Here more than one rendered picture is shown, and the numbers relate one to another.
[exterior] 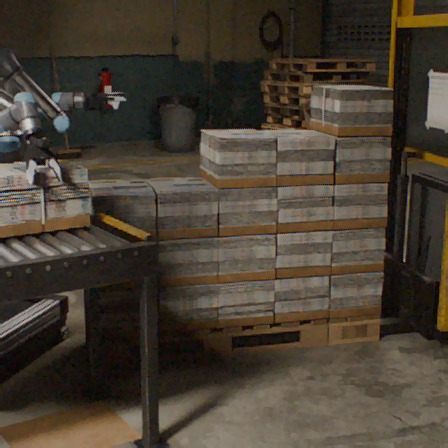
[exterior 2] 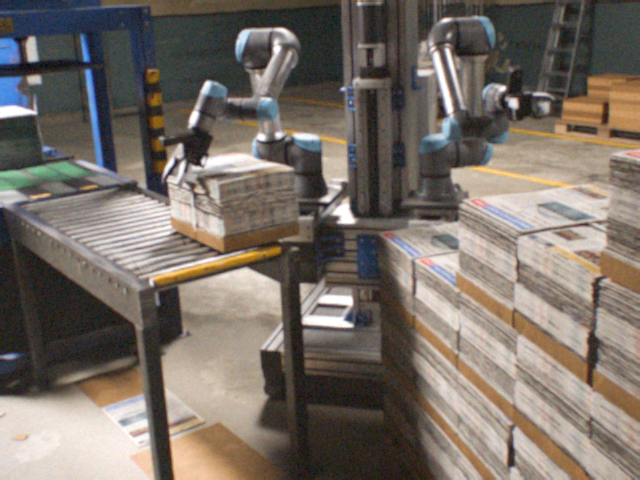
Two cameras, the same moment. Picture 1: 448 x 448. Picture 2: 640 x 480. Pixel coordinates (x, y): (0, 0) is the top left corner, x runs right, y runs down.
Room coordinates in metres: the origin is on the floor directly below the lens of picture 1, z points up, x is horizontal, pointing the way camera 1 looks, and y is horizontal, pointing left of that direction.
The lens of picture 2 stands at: (3.07, -1.92, 1.58)
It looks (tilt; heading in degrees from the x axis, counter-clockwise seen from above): 17 degrees down; 89
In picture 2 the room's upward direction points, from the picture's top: 3 degrees counter-clockwise
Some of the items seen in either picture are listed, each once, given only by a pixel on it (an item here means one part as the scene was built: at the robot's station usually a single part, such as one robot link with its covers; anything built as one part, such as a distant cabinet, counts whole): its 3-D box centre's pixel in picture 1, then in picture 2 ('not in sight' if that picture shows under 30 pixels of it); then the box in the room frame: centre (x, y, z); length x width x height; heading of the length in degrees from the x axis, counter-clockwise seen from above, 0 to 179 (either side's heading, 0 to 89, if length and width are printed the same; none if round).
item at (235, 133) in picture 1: (237, 133); (558, 206); (3.67, -0.06, 1.06); 0.37 x 0.29 x 0.01; 15
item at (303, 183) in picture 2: not in sight; (308, 181); (3.08, 1.18, 0.87); 0.15 x 0.15 x 0.10
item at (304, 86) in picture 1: (317, 108); not in sight; (10.33, -1.26, 0.65); 1.33 x 0.94 x 1.30; 128
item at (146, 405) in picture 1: (149, 362); (158, 429); (2.59, 0.27, 0.34); 0.06 x 0.06 x 0.68; 34
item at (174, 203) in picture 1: (208, 264); (518, 421); (3.62, 0.07, 0.42); 1.17 x 0.39 x 0.83; 105
